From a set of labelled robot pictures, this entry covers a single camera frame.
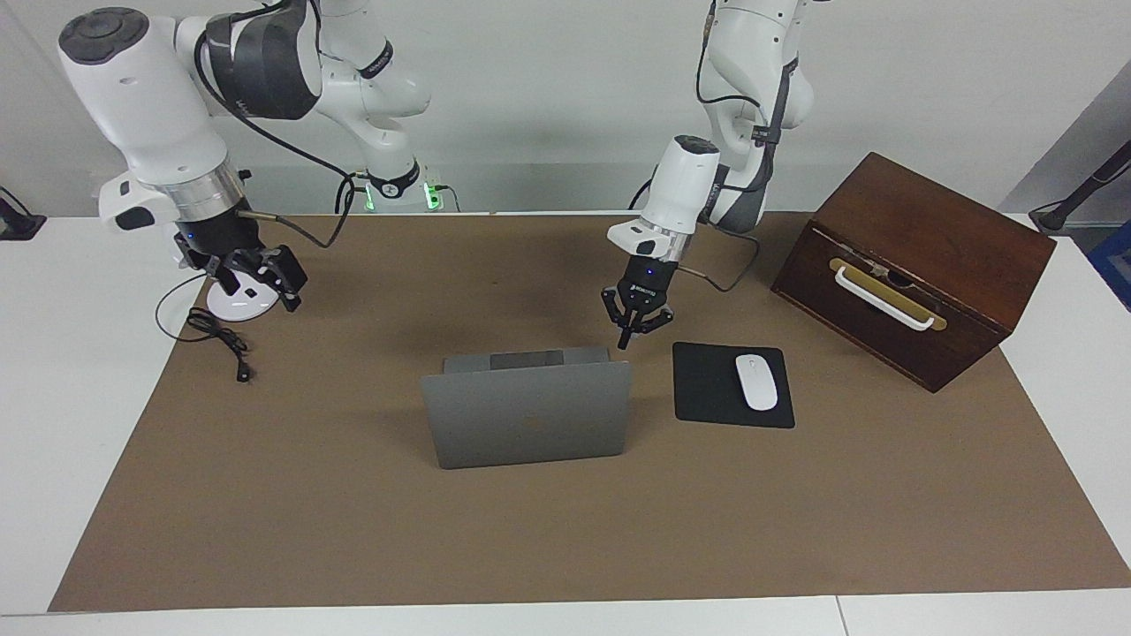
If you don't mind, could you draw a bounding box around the white box handle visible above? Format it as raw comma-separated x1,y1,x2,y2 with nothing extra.
834,265,936,332

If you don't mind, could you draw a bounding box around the white desk lamp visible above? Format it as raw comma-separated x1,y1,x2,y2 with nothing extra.
206,263,285,323

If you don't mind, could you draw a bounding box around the brown table mat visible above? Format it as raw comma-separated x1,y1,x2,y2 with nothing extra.
49,212,1131,613

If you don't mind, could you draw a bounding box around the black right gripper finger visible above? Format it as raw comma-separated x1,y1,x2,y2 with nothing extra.
177,252,241,297
256,246,309,314

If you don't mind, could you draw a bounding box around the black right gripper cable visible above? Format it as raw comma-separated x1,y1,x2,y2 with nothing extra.
193,0,356,250

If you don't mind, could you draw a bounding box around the black lamp power cable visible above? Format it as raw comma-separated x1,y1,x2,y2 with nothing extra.
156,269,254,383

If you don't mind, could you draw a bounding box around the black right base cable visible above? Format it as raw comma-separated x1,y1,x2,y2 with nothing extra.
334,170,460,215

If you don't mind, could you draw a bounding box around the dark wooden box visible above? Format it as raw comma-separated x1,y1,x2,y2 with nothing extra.
770,152,1058,394

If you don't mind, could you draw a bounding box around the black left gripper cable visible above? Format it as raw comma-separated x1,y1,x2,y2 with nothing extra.
676,0,801,294

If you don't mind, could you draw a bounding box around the black stand foot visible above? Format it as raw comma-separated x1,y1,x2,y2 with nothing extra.
0,187,47,241

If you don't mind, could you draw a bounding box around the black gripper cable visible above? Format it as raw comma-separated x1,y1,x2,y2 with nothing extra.
676,0,801,294
193,0,356,250

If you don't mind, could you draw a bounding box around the black mouse pad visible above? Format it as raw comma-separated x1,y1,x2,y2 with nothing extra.
672,342,796,430

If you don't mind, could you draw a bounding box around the white computer mouse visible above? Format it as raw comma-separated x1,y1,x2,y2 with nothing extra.
735,353,779,413

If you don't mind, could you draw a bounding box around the brass handle plate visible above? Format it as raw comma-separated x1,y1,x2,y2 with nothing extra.
829,257,948,332

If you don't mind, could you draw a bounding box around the silver laptop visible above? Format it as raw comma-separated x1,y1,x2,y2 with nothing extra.
420,346,634,471

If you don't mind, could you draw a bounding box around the black tripod leg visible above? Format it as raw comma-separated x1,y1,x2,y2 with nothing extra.
1029,140,1131,235

